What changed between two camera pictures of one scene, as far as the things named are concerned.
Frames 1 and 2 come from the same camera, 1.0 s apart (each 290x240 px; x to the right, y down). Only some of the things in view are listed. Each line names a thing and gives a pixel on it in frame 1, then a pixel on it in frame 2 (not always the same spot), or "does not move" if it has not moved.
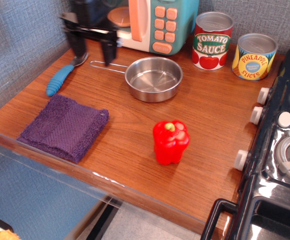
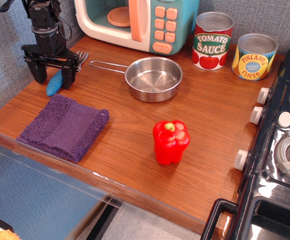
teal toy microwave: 160,27 does not move
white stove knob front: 240,159 does not move
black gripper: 90,18 to 51,47
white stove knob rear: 262,95 does not move
